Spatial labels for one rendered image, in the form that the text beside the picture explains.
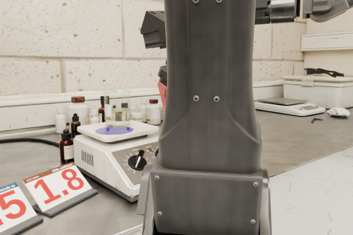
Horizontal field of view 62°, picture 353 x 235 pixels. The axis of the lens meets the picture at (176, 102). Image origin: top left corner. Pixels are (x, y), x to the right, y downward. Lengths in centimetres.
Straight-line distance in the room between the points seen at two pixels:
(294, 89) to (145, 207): 140
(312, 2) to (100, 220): 54
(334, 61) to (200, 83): 177
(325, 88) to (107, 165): 117
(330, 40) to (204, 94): 173
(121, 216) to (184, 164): 27
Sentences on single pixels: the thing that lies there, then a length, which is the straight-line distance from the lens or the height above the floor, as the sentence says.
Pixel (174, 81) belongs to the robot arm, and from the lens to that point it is 16.
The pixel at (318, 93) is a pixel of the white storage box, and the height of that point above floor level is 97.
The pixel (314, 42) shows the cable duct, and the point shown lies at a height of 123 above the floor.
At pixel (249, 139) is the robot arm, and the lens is 17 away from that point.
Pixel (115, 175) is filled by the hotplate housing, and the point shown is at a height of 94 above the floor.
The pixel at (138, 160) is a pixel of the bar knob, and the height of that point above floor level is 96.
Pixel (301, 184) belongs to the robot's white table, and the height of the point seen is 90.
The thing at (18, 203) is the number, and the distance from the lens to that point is 47.
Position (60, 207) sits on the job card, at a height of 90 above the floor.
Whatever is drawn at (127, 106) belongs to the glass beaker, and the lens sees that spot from 56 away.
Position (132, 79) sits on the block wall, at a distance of 113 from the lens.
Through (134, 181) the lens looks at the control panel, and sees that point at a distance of 46.
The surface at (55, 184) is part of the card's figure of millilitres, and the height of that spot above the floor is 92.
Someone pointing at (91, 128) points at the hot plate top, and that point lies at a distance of 57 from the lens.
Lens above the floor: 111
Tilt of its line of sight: 8 degrees down
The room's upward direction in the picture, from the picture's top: straight up
